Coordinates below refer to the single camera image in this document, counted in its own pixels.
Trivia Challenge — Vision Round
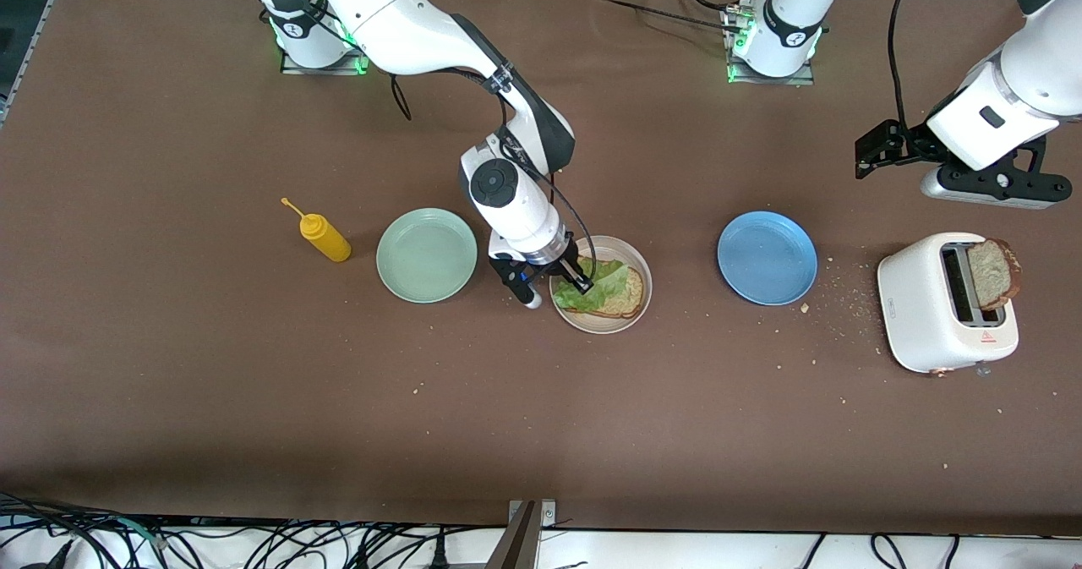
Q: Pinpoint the green lettuce leaf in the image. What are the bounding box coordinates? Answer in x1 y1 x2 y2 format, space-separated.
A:
554 258 631 315

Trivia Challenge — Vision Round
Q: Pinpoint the bread slice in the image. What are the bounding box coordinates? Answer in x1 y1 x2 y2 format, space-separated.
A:
565 256 645 319
966 239 1022 311

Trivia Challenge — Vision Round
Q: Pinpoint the yellow squeeze sauce bottle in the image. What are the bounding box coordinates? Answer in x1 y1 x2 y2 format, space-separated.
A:
281 197 352 263

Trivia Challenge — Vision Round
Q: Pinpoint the beige plate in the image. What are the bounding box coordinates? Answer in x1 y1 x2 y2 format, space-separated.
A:
549 235 654 334

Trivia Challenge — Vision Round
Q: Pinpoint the pale green plate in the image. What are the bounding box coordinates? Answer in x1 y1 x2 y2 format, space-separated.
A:
376 208 478 304

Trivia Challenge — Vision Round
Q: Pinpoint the blue plate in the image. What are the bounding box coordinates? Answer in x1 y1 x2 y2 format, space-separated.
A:
718 211 818 306

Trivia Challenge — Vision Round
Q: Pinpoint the white toaster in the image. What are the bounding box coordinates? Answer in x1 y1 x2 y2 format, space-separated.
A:
877 232 1020 378

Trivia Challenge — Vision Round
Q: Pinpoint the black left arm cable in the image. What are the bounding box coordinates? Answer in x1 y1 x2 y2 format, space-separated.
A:
886 0 926 139

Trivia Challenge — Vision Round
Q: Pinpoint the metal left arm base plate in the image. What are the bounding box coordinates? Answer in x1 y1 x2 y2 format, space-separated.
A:
723 7 817 86

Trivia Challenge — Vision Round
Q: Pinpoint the black cable on table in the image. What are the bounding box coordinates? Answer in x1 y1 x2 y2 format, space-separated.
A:
604 0 745 33

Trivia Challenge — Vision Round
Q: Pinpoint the grey aluminium profile bracket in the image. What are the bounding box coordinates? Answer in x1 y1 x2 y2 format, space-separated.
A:
486 500 559 569

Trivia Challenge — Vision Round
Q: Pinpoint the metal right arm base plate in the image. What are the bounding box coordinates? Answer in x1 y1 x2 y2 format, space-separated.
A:
281 0 373 75

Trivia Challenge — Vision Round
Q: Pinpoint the teal floor cable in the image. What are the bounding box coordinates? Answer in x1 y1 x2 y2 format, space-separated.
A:
106 514 174 549

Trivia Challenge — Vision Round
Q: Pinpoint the black cable connector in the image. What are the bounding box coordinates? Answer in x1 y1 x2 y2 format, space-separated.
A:
21 539 77 569

